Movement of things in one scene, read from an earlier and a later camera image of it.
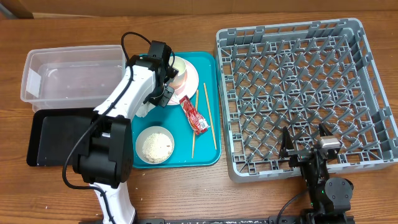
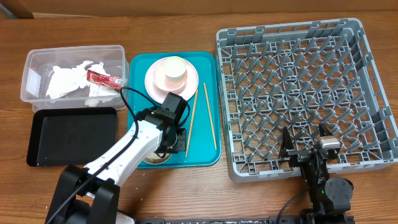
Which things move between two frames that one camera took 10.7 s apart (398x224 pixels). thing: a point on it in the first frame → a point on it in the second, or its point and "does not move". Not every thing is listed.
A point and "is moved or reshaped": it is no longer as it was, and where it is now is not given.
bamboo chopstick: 209,114 does not move
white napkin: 144,108 is moved or reshaped
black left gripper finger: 164,98 → 181,142
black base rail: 289,220 does not move
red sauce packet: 197,122 → 112,81
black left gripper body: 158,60 → 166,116
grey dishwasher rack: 300,76 does not move
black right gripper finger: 323,130 does not move
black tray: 53,133 does not move
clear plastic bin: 76,77 does not move
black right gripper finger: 286,144 does not move
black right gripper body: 300,155 does not move
